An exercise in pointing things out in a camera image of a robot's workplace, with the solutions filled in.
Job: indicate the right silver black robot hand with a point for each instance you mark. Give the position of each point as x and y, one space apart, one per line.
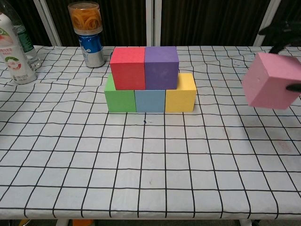
282 31

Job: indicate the purple foam cube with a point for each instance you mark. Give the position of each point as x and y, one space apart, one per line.
161 70

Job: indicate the green foam cube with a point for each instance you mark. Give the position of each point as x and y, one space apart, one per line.
121 101

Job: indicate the white partition post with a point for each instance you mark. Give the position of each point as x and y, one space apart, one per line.
48 23
152 23
265 23

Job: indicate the red foam cube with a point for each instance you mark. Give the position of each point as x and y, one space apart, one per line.
128 70

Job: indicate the blue white drink can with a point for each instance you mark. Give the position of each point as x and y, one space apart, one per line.
92 51

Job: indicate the light blue foam cube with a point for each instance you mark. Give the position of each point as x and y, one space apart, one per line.
150 101

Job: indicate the white black checkered tablecloth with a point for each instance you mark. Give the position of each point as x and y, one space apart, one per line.
150 164

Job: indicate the yellow foam cube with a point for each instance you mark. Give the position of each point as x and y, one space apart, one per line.
181 100

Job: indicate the pink foam cube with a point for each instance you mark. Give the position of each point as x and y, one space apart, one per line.
270 82

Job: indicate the white tea drink bottle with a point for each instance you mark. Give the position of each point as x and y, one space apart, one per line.
11 54

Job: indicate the clear jar orange rubber bands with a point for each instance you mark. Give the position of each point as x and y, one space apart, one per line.
84 17

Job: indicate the white table leg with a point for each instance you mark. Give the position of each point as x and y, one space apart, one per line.
63 222
245 222

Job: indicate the clear water bottle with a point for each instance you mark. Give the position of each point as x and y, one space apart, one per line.
29 47

